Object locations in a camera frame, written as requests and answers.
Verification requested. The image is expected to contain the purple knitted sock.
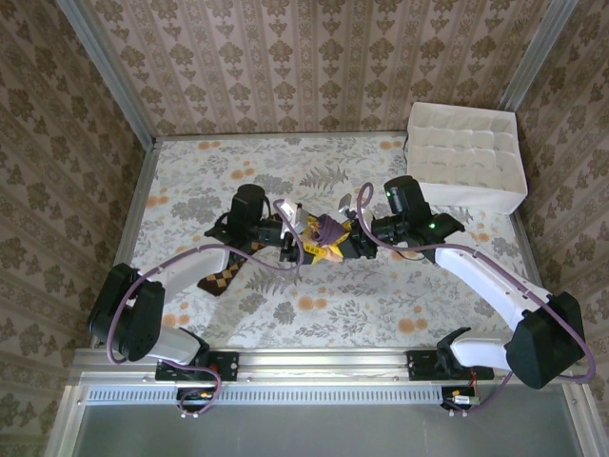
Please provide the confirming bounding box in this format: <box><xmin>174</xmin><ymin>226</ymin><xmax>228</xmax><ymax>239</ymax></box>
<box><xmin>311</xmin><ymin>212</ymin><xmax>344</xmax><ymax>245</ymax></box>

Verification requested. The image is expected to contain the white divided organizer box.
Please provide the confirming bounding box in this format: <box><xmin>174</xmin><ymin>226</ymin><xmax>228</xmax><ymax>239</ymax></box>
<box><xmin>403</xmin><ymin>101</ymin><xmax>530</xmax><ymax>215</ymax></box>

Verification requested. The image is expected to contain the brown yellow argyle sock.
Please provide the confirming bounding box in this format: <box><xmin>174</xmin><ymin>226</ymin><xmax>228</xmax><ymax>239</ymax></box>
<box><xmin>197</xmin><ymin>237</ymin><xmax>267</xmax><ymax>299</ymax></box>

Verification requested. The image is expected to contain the floral table cloth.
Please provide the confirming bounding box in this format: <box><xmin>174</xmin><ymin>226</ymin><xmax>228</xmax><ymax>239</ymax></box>
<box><xmin>109</xmin><ymin>135</ymin><xmax>548</xmax><ymax>348</ymax></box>

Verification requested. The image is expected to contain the grey metal panel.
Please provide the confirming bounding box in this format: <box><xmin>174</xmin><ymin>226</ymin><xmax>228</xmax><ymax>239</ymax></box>
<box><xmin>45</xmin><ymin>384</ymin><xmax>599</xmax><ymax>457</ymax></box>

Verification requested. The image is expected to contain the small electronics board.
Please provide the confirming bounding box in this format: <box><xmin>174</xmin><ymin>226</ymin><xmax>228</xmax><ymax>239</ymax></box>
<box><xmin>176</xmin><ymin>387</ymin><xmax>221</xmax><ymax>420</ymax></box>
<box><xmin>440</xmin><ymin>386</ymin><xmax>482</xmax><ymax>420</ymax></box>

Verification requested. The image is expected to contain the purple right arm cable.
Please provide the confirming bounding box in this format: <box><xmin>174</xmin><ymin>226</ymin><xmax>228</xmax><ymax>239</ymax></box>
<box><xmin>356</xmin><ymin>183</ymin><xmax>596</xmax><ymax>420</ymax></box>

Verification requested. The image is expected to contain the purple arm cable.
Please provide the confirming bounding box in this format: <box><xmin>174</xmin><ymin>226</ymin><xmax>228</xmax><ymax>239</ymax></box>
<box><xmin>356</xmin><ymin>183</ymin><xmax>596</xmax><ymax>420</ymax></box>
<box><xmin>105</xmin><ymin>204</ymin><xmax>305</xmax><ymax>420</ymax></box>

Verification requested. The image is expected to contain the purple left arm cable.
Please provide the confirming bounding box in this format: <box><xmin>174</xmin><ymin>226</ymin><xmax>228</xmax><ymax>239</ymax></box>
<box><xmin>105</xmin><ymin>204</ymin><xmax>305</xmax><ymax>420</ymax></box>

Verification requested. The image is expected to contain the aluminium table end rail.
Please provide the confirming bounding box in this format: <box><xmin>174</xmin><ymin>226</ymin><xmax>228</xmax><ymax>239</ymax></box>
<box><xmin>152</xmin><ymin>131</ymin><xmax>410</xmax><ymax>143</ymax></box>

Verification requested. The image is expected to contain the aluminium mounting rail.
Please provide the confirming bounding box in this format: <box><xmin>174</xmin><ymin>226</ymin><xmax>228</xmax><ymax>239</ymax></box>
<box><xmin>69</xmin><ymin>346</ymin><xmax>589</xmax><ymax>387</ymax></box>

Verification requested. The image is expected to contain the aluminium table side rail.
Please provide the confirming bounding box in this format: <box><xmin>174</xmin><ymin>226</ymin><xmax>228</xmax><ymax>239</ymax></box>
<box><xmin>511</xmin><ymin>209</ymin><xmax>553</xmax><ymax>299</ymax></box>
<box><xmin>90</xmin><ymin>137</ymin><xmax>161</xmax><ymax>351</ymax></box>

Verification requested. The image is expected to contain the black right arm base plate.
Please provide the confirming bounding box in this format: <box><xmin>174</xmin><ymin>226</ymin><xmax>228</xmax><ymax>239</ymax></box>
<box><xmin>405</xmin><ymin>349</ymin><xmax>495</xmax><ymax>382</ymax></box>

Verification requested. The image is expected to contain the slotted grey cable duct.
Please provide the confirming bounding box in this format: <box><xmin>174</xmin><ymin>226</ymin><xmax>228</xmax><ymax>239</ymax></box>
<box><xmin>87</xmin><ymin>385</ymin><xmax>442</xmax><ymax>407</ymax></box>

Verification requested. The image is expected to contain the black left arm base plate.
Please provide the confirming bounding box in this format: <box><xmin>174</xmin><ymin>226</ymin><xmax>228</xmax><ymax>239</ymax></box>
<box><xmin>155</xmin><ymin>350</ymin><xmax>239</xmax><ymax>383</ymax></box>

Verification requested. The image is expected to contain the aluminium frame post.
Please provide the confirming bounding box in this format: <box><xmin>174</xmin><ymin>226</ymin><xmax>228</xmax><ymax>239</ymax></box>
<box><xmin>497</xmin><ymin>0</ymin><xmax>580</xmax><ymax>113</ymax></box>
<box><xmin>55</xmin><ymin>0</ymin><xmax>159</xmax><ymax>148</ymax></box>

